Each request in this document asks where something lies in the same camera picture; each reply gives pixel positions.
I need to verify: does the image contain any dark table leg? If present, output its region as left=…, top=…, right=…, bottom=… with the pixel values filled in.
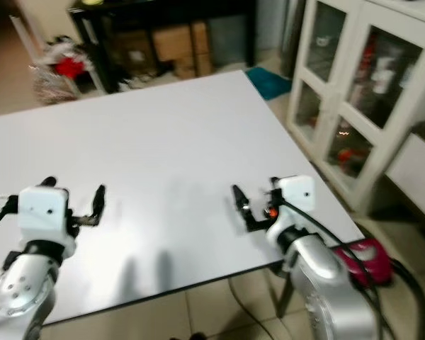
left=275, top=275, right=297, bottom=319

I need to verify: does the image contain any red item in cabinet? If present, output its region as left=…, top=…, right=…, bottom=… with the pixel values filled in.
left=339, top=144, right=370, bottom=175

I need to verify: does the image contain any white glass door cabinet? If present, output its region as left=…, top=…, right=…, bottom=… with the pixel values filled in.
left=285, top=0, right=425, bottom=215

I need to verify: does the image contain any teal floor mat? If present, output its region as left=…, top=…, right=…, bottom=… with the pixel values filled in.
left=244, top=65, right=293, bottom=101

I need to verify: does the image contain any magenta floor appliance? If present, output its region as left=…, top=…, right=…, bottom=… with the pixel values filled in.
left=333, top=238, right=395, bottom=288

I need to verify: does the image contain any red and silver decoration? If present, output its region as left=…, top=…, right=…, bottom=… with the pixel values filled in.
left=31, top=35, right=94, bottom=105

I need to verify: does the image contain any black shelf unit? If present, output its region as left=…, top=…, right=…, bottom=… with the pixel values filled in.
left=68, top=0, right=257, bottom=94

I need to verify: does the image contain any white cup in cabinet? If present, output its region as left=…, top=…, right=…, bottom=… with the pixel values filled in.
left=371, top=57, right=399, bottom=97

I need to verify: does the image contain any brown cardboard box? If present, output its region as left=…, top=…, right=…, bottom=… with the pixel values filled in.
left=151, top=21, right=215, bottom=79

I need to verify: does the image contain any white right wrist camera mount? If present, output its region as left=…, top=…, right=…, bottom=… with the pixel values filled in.
left=275, top=174, right=317, bottom=217

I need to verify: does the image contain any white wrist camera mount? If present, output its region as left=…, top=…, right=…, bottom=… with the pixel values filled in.
left=18, top=186, right=76, bottom=243
left=275, top=174, right=317, bottom=217

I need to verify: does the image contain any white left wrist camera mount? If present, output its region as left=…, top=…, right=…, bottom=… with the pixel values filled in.
left=18, top=186, right=76, bottom=243

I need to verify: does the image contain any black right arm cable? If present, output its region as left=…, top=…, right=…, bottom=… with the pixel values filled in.
left=282, top=201, right=390, bottom=340

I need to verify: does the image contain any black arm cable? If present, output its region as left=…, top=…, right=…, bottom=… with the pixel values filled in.
left=0, top=195, right=19, bottom=236
left=282, top=201, right=390, bottom=340

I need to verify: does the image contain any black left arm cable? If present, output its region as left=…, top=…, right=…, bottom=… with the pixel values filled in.
left=0, top=195, right=19, bottom=236

